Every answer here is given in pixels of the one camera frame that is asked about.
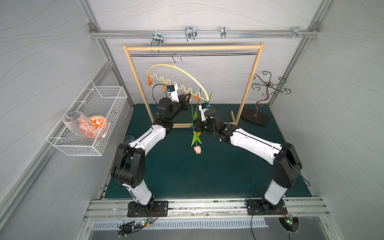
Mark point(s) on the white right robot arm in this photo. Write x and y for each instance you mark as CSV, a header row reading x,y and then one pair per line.
x,y
283,158

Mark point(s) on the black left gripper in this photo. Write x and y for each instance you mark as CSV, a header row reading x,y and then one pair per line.
x,y
183,99

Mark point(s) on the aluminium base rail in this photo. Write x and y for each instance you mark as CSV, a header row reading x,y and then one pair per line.
x,y
206,208

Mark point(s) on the metal hook bracket small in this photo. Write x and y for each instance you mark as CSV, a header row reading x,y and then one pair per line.
x,y
223,32

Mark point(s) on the bronze wire jewelry stand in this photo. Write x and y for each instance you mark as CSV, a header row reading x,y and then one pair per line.
x,y
271,90

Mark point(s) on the metal hook bracket left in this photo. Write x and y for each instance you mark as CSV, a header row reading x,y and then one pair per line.
x,y
157,39

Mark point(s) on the wooden clothes rack frame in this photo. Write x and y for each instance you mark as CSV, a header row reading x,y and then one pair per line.
x,y
236,120

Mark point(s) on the white wire wall basket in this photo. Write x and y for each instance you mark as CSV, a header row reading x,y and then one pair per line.
x,y
106,101

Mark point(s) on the clear faceted drinking glass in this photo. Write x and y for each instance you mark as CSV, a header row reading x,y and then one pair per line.
x,y
128,139

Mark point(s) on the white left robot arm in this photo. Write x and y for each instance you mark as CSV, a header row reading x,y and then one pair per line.
x,y
129,165

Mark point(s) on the metal hook bracket middle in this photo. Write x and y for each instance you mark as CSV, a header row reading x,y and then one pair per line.
x,y
191,33

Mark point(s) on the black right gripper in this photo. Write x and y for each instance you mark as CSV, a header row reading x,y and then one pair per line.
x,y
199,122

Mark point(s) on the orange white patterned bowl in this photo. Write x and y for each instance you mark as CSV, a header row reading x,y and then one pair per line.
x,y
100,125

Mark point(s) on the yellow wavy clothes hanger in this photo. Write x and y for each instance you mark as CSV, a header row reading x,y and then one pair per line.
x,y
171,74

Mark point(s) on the metal hook bracket right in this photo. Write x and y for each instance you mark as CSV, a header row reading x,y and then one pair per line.
x,y
296,33

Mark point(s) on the aluminium top rail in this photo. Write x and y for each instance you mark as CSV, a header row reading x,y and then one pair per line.
x,y
201,34

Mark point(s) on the clear plastic pitcher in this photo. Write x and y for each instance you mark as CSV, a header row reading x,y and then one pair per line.
x,y
78,123

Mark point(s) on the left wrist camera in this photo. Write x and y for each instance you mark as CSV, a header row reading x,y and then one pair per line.
x,y
173,91

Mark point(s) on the pink tulip flower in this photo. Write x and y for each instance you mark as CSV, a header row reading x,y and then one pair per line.
x,y
196,139

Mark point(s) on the orange yellow tulip flower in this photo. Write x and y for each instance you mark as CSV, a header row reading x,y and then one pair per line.
x,y
200,116

